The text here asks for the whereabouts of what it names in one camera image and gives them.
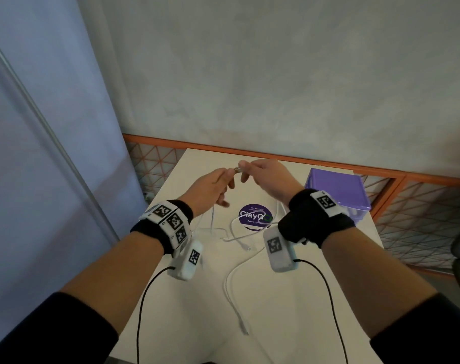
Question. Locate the person's right hand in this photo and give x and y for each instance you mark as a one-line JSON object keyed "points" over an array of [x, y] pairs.
{"points": [[275, 178]]}

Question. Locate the person's left hand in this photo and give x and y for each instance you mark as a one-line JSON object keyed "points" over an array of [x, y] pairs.
{"points": [[207, 191]]}

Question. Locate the purple plastic drawer organizer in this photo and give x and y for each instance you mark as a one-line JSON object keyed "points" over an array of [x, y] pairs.
{"points": [[336, 185]]}

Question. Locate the person's left forearm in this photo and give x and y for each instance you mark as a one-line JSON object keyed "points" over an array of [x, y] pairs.
{"points": [[116, 276]]}

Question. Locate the person's right forearm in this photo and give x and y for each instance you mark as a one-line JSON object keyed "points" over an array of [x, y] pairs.
{"points": [[374, 280]]}

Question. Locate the round purple sticker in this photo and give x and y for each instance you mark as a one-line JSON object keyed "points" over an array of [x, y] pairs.
{"points": [[252, 214]]}

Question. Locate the black marker wristband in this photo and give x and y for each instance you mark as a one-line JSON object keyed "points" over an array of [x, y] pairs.
{"points": [[309, 219], [158, 227]]}

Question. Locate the cream white table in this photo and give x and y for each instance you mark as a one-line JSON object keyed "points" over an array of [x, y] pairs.
{"points": [[199, 310]]}

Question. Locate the grey metal pole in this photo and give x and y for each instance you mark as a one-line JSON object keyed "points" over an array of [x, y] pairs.
{"points": [[44, 125]]}

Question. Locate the blue-grey partition panel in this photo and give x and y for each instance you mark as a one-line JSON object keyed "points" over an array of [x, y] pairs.
{"points": [[25, 223]]}

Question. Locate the black sleeve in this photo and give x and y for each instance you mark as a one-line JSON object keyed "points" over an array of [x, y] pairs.
{"points": [[51, 333], [423, 333]]}

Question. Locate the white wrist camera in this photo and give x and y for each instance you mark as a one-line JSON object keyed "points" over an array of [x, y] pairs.
{"points": [[186, 265], [281, 253]]}

